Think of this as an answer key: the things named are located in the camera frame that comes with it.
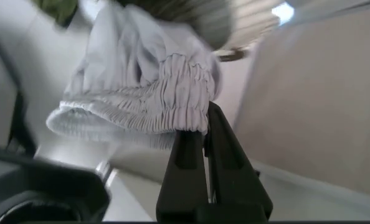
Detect green garment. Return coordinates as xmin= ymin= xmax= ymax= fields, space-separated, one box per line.
xmin=32 ymin=0 xmax=79 ymax=27

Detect white laundry basket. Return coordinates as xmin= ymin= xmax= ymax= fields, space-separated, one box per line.
xmin=116 ymin=0 xmax=285 ymax=62

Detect pale grey shorts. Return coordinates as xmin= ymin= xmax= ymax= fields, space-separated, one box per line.
xmin=45 ymin=0 xmax=223 ymax=151

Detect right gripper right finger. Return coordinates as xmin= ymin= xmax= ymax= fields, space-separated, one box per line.
xmin=203 ymin=101 xmax=273 ymax=222

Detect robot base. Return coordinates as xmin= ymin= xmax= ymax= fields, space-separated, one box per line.
xmin=0 ymin=144 xmax=112 ymax=224

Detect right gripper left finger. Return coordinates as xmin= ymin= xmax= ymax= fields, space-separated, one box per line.
xmin=156 ymin=129 xmax=209 ymax=222

